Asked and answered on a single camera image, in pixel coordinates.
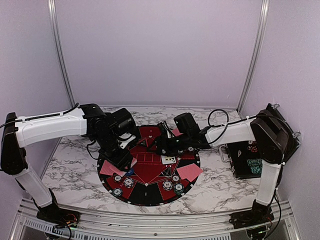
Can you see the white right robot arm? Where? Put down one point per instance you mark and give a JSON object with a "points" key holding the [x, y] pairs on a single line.
{"points": [[211, 136]]}

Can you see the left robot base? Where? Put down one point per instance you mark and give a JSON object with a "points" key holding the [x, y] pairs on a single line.
{"points": [[59, 216]]}

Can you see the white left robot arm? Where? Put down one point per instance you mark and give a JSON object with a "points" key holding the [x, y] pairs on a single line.
{"points": [[20, 133]]}

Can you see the black poker chip case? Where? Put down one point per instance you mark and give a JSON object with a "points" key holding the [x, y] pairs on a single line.
{"points": [[276, 143]]}

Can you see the round red black poker mat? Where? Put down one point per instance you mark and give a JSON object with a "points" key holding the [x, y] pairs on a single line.
{"points": [[148, 184]]}

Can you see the right aluminium frame post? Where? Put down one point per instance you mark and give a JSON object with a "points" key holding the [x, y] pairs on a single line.
{"points": [[258, 43]]}

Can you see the red playing card deck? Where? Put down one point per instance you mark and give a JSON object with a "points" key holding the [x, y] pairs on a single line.
{"points": [[133, 162]]}

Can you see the aluminium frame post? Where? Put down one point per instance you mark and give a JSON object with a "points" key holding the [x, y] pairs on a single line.
{"points": [[59, 51], [258, 43]]}

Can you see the blue small blind button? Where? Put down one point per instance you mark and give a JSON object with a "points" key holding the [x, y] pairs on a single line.
{"points": [[129, 173]]}

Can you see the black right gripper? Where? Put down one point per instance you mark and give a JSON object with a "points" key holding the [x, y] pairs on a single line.
{"points": [[160, 140]]}

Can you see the single red playing card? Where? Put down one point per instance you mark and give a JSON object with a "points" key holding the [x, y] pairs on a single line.
{"points": [[109, 169]]}

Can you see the face up playing card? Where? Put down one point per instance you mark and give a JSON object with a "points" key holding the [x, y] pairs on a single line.
{"points": [[166, 160]]}

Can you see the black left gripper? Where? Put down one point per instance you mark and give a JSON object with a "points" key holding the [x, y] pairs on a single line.
{"points": [[121, 160]]}

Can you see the left aluminium frame post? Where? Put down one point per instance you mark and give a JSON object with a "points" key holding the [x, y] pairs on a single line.
{"points": [[59, 51]]}

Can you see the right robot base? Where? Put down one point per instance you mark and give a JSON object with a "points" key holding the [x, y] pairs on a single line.
{"points": [[256, 223]]}

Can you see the clear round dealer button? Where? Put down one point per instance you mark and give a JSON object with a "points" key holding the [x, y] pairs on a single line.
{"points": [[168, 172]]}

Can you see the aluminium front rail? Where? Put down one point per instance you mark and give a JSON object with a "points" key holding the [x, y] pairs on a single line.
{"points": [[104, 225]]}

